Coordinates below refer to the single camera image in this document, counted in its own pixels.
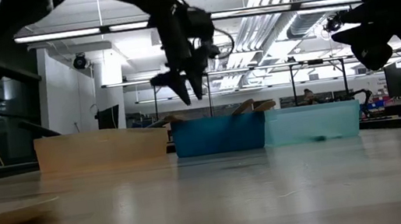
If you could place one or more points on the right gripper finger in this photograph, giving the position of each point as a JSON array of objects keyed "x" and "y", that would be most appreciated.
[
  {"x": 355, "y": 35},
  {"x": 357, "y": 14}
]

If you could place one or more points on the ceiling light strip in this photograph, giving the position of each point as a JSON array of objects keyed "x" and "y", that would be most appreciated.
[{"x": 56, "y": 36}]

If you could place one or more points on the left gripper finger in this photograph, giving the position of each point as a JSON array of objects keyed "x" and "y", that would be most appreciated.
[
  {"x": 196, "y": 81},
  {"x": 183, "y": 91}
]

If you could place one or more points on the wooden spork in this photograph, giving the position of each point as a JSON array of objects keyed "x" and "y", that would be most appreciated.
[{"x": 266, "y": 106}]

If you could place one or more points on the black background robot arm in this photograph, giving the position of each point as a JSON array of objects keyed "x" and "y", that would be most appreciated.
[{"x": 357, "y": 94}]

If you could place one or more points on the person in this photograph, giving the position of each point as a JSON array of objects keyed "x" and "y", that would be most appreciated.
[{"x": 308, "y": 96}]

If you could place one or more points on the orange plastic bin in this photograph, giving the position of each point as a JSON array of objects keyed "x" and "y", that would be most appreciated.
[{"x": 99, "y": 149}]

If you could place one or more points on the wooden slotted spatula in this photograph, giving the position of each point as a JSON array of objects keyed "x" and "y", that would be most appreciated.
[{"x": 3, "y": 218}]

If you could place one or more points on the black ceiling spotlight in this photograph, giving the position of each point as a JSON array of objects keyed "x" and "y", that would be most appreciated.
[
  {"x": 331, "y": 24},
  {"x": 79, "y": 61}
]

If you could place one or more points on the blue plastic bin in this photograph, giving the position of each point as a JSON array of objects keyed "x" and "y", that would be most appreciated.
[{"x": 219, "y": 134}]

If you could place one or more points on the turquoise plastic bin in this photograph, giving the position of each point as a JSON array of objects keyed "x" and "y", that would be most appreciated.
[{"x": 312, "y": 124}]

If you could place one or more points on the black metal workstation frame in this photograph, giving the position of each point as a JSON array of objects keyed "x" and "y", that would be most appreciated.
[{"x": 292, "y": 79}]

